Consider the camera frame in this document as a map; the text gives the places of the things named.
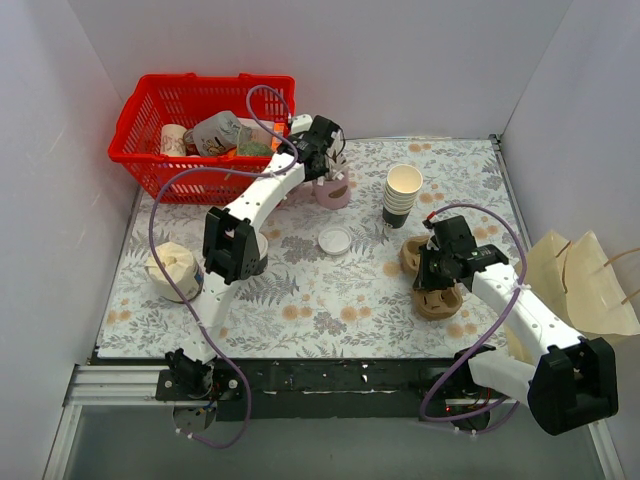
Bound brown cardboard cup carrier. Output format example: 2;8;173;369
399;235;463;321

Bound pink straw holder cup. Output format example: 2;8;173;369
312;172;351;210

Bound black single paper cup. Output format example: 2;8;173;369
252;255;268;276

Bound white plastic cup lid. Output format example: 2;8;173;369
256;233;268;261

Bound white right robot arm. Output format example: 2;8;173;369
414;216;619;436

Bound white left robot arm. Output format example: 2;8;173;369
165;115;341;400

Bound white wrapped straws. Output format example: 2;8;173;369
325;130;347;181

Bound orange and white package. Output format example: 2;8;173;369
239;118;287;150

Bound green round item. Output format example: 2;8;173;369
236;141;273;157

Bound stack of paper cups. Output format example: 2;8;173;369
382;164;423;229

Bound grey crumpled snack bag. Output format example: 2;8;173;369
193;111;242;157

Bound white plastic cup lids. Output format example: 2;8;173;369
318;226;352;256

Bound cream paper bag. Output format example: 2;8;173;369
525;230;639;345

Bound white printed cup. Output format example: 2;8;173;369
159;124;187;157

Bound cream crumpled napkin bundle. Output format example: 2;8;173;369
145;242;204;303

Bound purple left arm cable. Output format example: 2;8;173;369
149;84;301;449

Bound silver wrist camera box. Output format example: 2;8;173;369
289;114;313;135

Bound aluminium frame rail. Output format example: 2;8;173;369
45;365;624;479

